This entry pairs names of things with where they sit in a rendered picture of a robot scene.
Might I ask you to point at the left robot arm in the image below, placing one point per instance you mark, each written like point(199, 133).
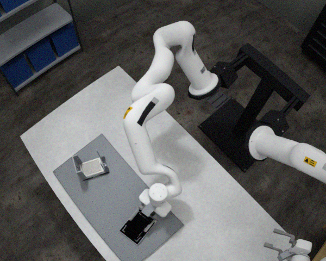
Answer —
point(264, 143)

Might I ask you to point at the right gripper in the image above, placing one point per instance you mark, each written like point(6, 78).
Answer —
point(161, 211)

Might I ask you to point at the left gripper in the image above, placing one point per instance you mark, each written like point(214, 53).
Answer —
point(300, 247)

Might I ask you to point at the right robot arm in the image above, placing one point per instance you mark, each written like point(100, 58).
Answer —
point(149, 98)

